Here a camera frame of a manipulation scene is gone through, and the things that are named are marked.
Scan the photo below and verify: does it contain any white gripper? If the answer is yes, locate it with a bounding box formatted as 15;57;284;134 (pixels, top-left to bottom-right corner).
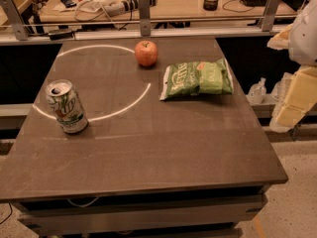
266;0;317;127

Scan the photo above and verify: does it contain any red apple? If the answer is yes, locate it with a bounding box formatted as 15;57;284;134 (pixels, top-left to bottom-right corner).
135;41;159;66

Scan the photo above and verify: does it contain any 7up soda can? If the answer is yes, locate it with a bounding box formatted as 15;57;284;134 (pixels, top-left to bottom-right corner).
46;79;88;134

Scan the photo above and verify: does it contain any clear sanitizer bottle right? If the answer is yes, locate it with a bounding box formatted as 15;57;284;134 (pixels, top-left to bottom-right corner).
270;72;292;101

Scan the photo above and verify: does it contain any clear sanitizer bottle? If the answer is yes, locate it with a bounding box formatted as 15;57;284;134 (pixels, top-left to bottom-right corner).
247;77;266;104
270;72;292;101

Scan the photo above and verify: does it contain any clear sanitizer bottle left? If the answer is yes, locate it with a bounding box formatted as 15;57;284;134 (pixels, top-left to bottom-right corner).
247;77;266;104

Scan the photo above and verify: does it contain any green chip bag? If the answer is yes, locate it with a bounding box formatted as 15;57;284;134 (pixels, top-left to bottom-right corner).
159;59;234;100

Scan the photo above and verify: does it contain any black mesh cup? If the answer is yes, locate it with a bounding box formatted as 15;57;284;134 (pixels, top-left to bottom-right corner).
203;0;219;11

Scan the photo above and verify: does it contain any metal bracket right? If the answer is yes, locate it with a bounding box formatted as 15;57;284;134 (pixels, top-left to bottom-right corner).
259;0;280;32

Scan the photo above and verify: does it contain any metal bracket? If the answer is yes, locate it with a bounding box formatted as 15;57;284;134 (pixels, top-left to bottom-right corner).
259;0;280;32
139;0;151;37
0;0;29;41

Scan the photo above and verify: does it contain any metal bracket middle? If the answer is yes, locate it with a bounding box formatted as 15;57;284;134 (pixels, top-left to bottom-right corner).
139;0;151;37

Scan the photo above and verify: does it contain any white cable bundle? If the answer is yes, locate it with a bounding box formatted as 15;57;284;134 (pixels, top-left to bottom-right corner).
72;0;118;22

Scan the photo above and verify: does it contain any metal bracket left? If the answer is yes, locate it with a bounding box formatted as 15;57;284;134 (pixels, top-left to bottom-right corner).
0;0;29;41

